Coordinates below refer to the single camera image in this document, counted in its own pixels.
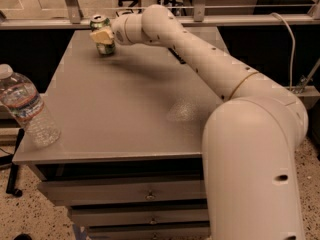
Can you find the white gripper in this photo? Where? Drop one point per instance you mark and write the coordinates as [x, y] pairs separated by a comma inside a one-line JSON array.
[[118, 31]]

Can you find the green soda can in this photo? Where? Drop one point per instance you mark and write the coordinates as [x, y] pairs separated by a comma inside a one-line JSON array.
[[102, 35]]

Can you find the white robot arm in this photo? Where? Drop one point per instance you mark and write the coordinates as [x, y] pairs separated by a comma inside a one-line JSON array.
[[248, 142]]

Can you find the black rxbar chocolate wrapper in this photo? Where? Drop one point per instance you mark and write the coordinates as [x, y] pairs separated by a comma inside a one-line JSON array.
[[175, 54]]

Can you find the metal railing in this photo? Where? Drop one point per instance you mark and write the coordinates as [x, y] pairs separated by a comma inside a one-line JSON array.
[[76, 14]]

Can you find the clear plastic water bottle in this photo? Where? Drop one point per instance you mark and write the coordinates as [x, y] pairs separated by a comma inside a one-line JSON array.
[[23, 101]]

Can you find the grey top drawer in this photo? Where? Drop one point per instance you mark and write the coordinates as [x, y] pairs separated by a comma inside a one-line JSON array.
[[123, 190]]

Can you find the grey drawer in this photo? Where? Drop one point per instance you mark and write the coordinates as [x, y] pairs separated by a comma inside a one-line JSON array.
[[150, 232], [145, 215], [123, 190]]

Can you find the black stand leg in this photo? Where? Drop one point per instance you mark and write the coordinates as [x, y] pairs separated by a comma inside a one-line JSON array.
[[11, 185]]

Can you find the grey middle drawer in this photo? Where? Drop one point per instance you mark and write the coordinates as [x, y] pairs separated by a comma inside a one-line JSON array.
[[145, 215]]

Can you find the grey bottom drawer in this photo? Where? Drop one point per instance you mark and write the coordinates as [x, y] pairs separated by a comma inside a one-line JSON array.
[[150, 232]]

